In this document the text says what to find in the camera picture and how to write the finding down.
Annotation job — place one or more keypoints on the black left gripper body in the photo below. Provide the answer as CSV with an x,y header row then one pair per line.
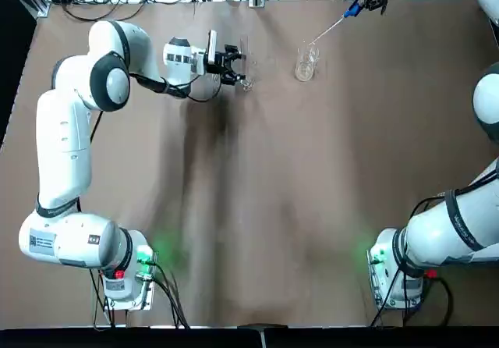
x,y
220,65

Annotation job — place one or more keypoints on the clear glass graduated cylinder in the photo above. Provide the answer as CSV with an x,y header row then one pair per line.
x,y
245,84

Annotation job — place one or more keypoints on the glass pipette with blue bulb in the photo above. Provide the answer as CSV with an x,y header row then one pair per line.
x,y
352,10

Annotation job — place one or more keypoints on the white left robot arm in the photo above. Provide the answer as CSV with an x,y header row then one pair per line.
x,y
62,149

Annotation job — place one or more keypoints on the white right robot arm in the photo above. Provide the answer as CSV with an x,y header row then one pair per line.
x,y
436,231

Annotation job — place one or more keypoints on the clear glass beaker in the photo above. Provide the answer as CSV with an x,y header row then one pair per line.
x,y
304,73

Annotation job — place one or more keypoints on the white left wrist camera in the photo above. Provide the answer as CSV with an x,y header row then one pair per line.
x,y
212,47

